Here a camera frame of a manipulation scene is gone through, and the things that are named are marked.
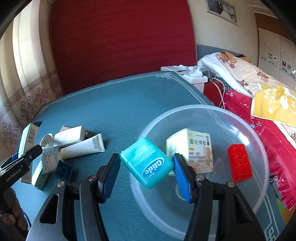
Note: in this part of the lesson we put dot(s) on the small white green box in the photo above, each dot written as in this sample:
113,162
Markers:
38,178

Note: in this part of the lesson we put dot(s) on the white round jar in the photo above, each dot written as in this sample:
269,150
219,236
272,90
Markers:
47,141

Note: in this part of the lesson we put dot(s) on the yellow ointment box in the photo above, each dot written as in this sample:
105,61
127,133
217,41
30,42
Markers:
195,147

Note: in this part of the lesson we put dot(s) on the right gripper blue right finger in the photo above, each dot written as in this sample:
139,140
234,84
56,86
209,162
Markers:
187,179

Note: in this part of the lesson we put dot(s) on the patterned beige curtain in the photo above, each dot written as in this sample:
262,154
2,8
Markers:
29,77

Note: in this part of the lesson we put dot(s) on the clear plastic bowl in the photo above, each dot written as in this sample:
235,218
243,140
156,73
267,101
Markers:
163,205

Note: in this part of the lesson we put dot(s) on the crumpled white tissue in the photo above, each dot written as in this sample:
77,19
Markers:
190,71

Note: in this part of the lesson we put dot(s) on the person's left hand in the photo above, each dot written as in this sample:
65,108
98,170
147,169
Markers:
16,216

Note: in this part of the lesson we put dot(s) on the blue white medicine box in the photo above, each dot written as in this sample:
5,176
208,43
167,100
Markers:
27,142

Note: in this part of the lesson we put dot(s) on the yellow cartoon blanket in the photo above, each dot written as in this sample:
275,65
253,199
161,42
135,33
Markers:
274,104

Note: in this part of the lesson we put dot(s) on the white printed sachet pack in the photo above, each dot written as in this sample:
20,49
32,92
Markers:
50,158

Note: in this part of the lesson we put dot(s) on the red upholstered headboard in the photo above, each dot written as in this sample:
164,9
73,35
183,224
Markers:
97,41

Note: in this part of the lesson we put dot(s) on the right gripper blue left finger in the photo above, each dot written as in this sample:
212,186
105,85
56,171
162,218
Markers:
108,177

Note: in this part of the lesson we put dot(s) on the red toy brick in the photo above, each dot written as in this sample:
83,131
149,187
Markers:
239,163

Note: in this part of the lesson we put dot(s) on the white bedside table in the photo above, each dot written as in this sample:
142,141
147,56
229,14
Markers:
198,82

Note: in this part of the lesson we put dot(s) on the floral white quilt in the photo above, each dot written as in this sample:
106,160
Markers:
239,73

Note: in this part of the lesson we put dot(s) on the white wardrobe doors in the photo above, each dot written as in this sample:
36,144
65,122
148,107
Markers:
277,57

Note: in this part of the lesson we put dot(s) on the teal dental floss box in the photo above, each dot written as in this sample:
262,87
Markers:
148,164

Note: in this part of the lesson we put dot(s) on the white cream tube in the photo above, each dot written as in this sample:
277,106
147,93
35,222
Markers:
89,146

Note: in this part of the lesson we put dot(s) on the white rectangular bottle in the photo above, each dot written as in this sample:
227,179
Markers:
69,137

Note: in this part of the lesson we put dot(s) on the beige cosmetic tube silver cap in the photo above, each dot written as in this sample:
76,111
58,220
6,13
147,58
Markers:
87,133

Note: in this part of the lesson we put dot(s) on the teal woven table mat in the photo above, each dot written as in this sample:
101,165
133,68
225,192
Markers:
119,110

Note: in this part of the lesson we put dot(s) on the framed wall picture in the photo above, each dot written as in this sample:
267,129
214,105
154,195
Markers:
222,9

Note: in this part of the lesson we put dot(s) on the blue toy brick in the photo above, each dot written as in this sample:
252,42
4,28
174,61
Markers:
64,171

